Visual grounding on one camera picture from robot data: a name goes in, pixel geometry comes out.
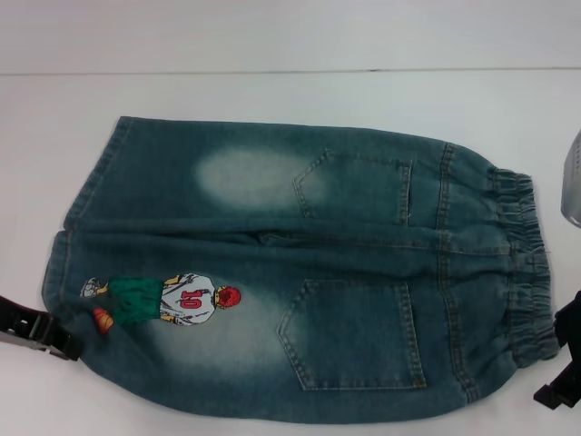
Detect blue denim shorts with embroidery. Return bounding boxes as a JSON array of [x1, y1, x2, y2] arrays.
[[39, 115, 562, 419]]

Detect right wrist camera silver housing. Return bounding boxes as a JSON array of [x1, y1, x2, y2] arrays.
[[557, 129, 581, 229]]

